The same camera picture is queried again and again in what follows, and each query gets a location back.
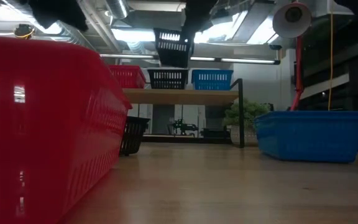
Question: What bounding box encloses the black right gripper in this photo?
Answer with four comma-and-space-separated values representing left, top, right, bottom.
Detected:
183, 0, 220, 45

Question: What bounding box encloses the yellow cable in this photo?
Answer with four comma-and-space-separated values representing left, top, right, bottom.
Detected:
327, 11, 336, 111

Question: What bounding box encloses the round ceiling fixture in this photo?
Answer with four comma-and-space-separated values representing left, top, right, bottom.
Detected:
13, 23, 37, 40

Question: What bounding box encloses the black plastic basket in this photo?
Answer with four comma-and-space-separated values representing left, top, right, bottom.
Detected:
153, 27, 196, 69
118, 115, 152, 157
147, 68, 190, 91

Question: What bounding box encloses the red desk lamp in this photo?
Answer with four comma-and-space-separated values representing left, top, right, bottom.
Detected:
272, 1, 313, 112

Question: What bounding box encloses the wooden shelf with black legs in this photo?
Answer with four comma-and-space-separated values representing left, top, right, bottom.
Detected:
122, 78, 246, 149

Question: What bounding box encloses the red plastic basket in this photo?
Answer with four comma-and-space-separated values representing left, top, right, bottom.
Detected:
108, 64, 147, 90
0, 34, 134, 224

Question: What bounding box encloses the silver ventilation duct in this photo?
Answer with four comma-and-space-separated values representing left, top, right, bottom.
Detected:
103, 0, 131, 20

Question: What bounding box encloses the blue plastic basket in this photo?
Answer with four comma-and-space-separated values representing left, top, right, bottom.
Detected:
191, 68, 234, 91
253, 110, 358, 164

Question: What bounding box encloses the small green potted plant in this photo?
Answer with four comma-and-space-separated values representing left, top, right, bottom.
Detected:
222, 99, 272, 146

